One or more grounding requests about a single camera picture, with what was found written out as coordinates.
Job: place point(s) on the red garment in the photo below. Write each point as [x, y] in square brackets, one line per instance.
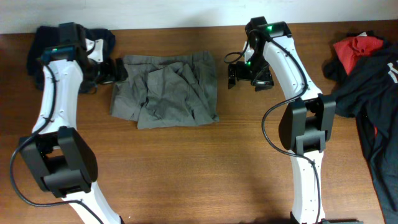
[351, 49]

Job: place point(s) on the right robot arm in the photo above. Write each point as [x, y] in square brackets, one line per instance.
[306, 124]

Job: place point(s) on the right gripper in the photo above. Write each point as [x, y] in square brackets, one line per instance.
[265, 81]

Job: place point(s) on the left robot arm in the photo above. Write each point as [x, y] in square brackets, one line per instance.
[58, 158]

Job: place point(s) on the grey shorts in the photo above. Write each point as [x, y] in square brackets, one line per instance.
[162, 92]

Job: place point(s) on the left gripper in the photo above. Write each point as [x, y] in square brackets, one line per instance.
[111, 74]

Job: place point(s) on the black printed t-shirt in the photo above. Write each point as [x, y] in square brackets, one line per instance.
[369, 95]

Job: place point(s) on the folded navy blue garment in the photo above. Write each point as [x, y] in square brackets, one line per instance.
[46, 48]

